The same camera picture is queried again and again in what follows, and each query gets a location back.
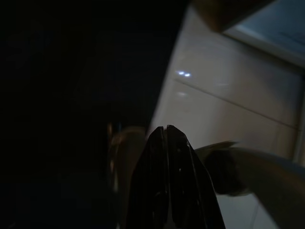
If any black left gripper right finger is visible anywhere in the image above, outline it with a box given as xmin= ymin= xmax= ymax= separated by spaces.
xmin=166 ymin=124 xmax=226 ymax=229

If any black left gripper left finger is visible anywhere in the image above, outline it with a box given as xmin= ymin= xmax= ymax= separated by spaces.
xmin=126 ymin=125 xmax=170 ymax=229

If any grey robot left leg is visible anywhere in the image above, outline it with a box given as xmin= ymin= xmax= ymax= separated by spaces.
xmin=194 ymin=140 xmax=305 ymax=229

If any light wooden dining table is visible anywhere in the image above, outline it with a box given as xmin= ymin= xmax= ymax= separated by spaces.
xmin=190 ymin=0 xmax=277 ymax=33

